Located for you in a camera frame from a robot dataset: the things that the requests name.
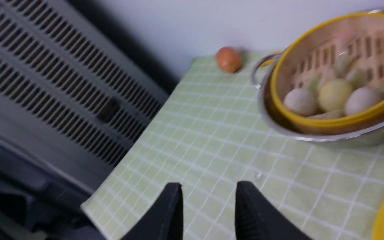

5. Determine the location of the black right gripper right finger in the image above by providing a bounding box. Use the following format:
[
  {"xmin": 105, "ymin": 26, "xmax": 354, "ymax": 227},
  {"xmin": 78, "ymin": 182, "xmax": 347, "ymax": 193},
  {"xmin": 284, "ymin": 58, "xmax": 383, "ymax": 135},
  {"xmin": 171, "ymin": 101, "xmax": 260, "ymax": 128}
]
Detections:
[{"xmin": 236, "ymin": 181, "xmax": 310, "ymax": 240}]

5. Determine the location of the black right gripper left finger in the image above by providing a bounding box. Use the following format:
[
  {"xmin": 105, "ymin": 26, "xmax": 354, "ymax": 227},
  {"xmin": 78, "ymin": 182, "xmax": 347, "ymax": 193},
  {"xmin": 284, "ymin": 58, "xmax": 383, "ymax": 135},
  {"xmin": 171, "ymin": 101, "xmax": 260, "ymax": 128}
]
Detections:
[{"xmin": 122, "ymin": 182, "xmax": 183, "ymax": 240}]

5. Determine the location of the bamboo steamer basket yellow rim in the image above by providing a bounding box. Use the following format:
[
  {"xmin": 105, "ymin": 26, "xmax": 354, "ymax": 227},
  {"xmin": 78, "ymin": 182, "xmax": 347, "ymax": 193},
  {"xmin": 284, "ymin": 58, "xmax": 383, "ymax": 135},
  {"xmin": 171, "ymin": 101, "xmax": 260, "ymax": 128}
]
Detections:
[{"xmin": 270, "ymin": 11, "xmax": 384, "ymax": 134}]

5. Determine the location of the green checked tablecloth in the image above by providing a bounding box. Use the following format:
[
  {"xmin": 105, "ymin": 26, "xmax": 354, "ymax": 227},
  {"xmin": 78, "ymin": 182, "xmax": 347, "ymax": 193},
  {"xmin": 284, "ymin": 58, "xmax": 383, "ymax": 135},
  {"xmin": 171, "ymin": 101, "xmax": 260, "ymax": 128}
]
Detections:
[{"xmin": 81, "ymin": 53, "xmax": 384, "ymax": 240}]

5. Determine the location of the white steamed bun left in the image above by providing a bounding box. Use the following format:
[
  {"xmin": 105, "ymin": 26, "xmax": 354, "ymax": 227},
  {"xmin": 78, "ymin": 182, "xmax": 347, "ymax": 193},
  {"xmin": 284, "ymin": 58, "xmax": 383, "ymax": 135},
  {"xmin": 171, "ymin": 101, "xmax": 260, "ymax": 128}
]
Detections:
[{"xmin": 283, "ymin": 88, "xmax": 318, "ymax": 117}]

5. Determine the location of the white steamed bun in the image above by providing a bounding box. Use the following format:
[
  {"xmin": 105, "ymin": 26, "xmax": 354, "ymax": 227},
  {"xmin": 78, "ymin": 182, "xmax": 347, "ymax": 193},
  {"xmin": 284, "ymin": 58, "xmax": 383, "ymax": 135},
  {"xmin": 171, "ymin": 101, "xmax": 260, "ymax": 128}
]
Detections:
[
  {"xmin": 283, "ymin": 88, "xmax": 318, "ymax": 117},
  {"xmin": 343, "ymin": 87, "xmax": 383, "ymax": 116}
]

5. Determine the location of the pale dumpling front left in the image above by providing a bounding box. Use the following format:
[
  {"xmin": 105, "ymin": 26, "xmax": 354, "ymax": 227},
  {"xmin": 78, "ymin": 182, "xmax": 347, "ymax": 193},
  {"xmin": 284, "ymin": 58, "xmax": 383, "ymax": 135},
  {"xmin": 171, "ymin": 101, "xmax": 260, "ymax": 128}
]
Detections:
[{"xmin": 307, "ymin": 109, "xmax": 344, "ymax": 119}]

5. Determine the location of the green dumpling left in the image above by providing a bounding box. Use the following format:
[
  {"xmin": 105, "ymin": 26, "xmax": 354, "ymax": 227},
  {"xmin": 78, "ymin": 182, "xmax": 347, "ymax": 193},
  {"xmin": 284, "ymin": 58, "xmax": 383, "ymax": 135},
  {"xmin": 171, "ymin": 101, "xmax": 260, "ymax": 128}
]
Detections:
[{"xmin": 305, "ymin": 75, "xmax": 322, "ymax": 93}]

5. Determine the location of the green dumpling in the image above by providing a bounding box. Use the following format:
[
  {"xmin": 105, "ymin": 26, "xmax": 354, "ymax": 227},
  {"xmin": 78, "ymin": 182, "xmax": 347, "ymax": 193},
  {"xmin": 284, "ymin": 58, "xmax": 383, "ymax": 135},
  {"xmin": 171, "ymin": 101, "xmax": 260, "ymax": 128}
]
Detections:
[
  {"xmin": 334, "ymin": 53, "xmax": 356, "ymax": 77},
  {"xmin": 345, "ymin": 69, "xmax": 368, "ymax": 89},
  {"xmin": 305, "ymin": 75, "xmax": 322, "ymax": 93}
]

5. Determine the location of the yellow steamed bun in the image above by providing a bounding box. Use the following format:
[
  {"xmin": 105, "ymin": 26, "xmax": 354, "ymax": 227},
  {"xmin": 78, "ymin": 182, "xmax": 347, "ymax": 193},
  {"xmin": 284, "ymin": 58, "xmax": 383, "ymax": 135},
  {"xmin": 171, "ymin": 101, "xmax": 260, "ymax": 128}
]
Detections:
[{"xmin": 317, "ymin": 79, "xmax": 354, "ymax": 112}]

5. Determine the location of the yellow banana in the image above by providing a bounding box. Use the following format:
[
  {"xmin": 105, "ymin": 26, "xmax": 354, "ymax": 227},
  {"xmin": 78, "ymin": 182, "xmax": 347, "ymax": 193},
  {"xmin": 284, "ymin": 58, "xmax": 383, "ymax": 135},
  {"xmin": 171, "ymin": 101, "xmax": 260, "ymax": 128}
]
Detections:
[{"xmin": 260, "ymin": 51, "xmax": 283, "ymax": 67}]

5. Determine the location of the white steamed bun front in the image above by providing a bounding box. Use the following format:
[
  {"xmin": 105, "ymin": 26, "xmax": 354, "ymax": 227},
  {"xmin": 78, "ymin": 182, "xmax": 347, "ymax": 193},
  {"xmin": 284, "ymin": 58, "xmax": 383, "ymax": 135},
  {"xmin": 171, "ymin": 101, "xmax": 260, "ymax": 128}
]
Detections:
[{"xmin": 343, "ymin": 87, "xmax": 383, "ymax": 116}]

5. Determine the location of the grey vented metal panel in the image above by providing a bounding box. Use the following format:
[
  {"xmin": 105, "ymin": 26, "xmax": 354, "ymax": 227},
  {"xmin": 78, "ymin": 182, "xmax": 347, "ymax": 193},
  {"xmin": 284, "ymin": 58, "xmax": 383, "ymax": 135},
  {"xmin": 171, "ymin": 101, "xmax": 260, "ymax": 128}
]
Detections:
[{"xmin": 0, "ymin": 0, "xmax": 168, "ymax": 194}]

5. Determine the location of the green dumpling upper right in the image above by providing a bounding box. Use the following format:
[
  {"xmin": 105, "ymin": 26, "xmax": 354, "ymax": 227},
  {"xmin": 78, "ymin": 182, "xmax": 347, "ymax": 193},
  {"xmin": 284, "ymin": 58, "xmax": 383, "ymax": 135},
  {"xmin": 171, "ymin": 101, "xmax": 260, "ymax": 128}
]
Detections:
[{"xmin": 345, "ymin": 69, "xmax": 368, "ymax": 89}]

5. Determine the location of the green dumpling upper middle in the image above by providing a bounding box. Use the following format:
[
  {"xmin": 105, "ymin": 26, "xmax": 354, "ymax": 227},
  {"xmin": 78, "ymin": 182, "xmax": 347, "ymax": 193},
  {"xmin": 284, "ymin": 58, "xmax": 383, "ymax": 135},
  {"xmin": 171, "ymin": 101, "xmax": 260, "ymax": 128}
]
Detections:
[{"xmin": 334, "ymin": 53, "xmax": 356, "ymax": 77}]

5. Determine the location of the stainless steel two-handled pot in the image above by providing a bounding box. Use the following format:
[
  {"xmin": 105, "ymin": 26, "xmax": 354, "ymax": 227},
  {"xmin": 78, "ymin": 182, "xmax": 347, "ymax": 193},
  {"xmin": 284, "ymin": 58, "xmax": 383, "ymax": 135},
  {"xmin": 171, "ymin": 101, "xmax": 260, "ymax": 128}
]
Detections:
[{"xmin": 251, "ymin": 9, "xmax": 384, "ymax": 148}]

